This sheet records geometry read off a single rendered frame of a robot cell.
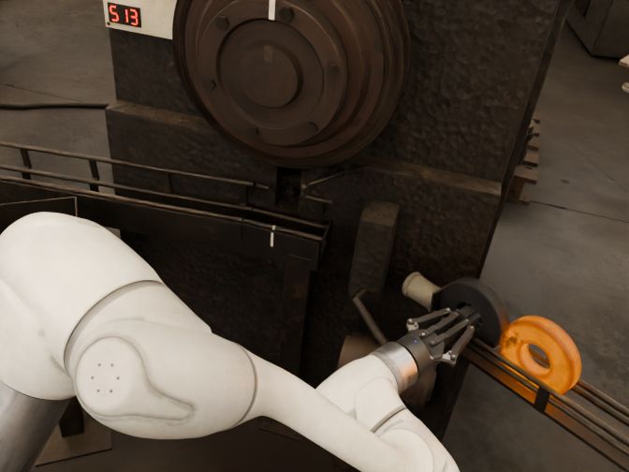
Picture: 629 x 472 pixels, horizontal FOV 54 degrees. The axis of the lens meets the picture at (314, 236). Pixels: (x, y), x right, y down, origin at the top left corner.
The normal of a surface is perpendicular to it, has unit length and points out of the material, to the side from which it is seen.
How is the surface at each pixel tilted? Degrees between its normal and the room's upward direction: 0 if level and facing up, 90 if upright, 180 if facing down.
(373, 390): 17
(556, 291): 0
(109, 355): 52
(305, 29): 90
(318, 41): 90
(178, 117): 0
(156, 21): 90
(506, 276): 0
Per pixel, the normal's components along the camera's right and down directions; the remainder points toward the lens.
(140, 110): 0.09, -0.80
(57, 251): -0.05, -0.66
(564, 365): -0.77, 0.33
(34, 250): -0.24, -0.51
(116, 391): -0.29, -0.18
